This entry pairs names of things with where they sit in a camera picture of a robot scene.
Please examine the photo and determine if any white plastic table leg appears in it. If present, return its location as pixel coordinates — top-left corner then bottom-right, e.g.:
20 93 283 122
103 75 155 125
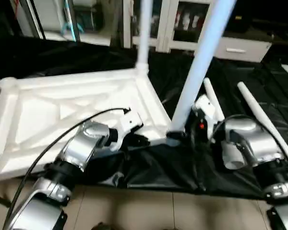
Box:
203 78 247 171
237 81 288 166
170 0 238 134
135 0 152 74

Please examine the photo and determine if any white plastic table top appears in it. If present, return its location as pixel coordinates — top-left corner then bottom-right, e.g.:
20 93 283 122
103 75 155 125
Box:
0 68 183 180

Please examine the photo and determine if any black mat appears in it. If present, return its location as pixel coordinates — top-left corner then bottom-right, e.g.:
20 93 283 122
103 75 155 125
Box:
0 35 288 199

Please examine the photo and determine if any white drawer unit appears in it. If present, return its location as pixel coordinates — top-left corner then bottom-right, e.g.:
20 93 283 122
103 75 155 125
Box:
215 35 272 63

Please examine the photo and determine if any white glass-door cabinet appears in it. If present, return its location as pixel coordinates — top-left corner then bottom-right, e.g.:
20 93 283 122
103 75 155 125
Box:
121 0 213 55

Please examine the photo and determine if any black box with orange label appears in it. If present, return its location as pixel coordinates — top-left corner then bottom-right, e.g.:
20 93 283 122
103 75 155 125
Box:
227 0 254 33

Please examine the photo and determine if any black TV stand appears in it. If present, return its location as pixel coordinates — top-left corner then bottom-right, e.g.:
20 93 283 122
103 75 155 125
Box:
252 20 288 46

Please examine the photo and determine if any light blue plastic stand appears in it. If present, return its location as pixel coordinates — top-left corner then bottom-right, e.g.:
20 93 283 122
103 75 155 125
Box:
61 0 84 41

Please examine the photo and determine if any black metal workbench leg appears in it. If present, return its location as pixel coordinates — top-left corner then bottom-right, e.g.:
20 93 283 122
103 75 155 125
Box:
0 189 12 208

